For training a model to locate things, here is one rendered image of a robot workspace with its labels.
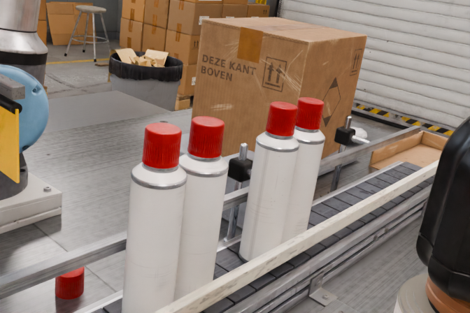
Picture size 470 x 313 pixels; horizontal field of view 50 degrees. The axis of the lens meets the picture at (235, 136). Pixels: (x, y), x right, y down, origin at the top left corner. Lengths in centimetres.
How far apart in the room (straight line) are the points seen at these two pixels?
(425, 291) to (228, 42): 75
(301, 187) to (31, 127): 33
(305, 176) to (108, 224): 33
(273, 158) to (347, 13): 446
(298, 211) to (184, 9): 358
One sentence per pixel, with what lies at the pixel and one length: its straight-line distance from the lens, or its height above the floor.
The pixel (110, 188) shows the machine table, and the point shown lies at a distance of 92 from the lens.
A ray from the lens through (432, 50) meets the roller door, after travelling 472.
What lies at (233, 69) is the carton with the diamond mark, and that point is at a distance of 99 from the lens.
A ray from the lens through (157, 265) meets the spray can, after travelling 49.
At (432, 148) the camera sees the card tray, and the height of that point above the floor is 83.
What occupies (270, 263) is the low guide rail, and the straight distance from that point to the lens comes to 61.
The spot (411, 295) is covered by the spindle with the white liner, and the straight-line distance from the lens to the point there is 32.
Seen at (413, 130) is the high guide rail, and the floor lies 96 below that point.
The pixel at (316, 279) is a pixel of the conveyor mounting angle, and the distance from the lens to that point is 70.
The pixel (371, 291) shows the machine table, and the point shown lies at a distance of 76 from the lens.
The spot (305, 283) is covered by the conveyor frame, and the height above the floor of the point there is 86.
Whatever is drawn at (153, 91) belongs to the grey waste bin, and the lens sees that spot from 297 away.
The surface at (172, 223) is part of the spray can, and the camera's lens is 47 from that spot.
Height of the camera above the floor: 123
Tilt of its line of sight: 19 degrees down
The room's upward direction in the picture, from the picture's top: 8 degrees clockwise
